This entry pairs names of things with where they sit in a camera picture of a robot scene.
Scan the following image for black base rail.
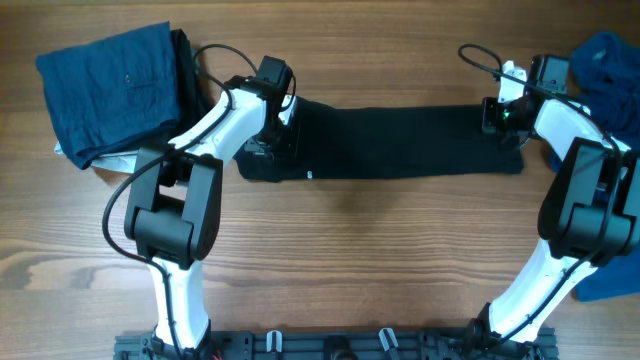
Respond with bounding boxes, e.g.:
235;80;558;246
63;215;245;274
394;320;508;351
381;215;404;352
112;327;559;360

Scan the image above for black polo shirt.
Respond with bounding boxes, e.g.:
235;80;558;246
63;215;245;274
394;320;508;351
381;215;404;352
234;99;524;182

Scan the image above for folded dark green garment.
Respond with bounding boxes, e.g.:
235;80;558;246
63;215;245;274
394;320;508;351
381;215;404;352
170;29;212;133

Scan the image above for blue polo shirt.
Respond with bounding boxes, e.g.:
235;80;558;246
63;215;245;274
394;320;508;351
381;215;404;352
570;32;639;302

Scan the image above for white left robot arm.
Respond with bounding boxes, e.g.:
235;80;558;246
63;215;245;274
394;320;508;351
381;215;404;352
124;71;295;359

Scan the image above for folded blue denim shorts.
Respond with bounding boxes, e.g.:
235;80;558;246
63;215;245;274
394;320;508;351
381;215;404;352
35;22;181;170

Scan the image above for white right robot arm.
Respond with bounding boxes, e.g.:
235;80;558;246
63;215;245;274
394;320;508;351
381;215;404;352
465;57;639;351

